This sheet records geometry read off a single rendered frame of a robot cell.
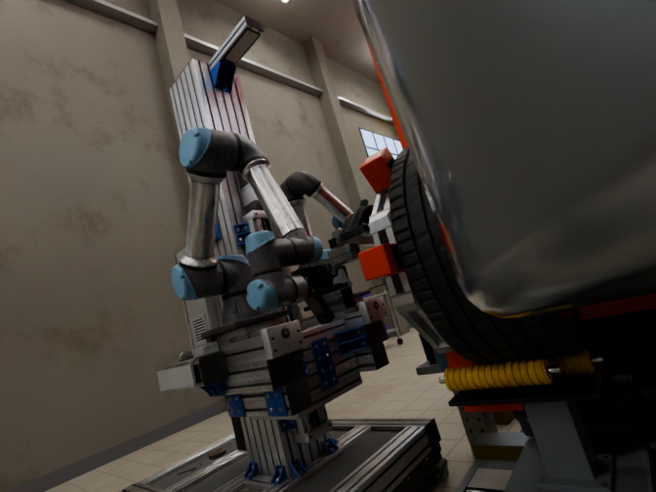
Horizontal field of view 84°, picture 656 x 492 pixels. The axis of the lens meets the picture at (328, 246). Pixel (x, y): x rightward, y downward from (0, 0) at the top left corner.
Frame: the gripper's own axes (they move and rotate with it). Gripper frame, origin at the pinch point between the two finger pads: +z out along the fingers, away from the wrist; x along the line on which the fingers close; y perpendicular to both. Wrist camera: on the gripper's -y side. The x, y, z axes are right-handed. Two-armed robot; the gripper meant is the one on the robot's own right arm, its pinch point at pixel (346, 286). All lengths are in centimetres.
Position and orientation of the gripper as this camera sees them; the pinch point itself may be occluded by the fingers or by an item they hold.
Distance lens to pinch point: 113.2
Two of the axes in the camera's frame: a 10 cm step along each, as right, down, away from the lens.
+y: -2.6, -9.5, 1.7
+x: -7.3, 3.1, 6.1
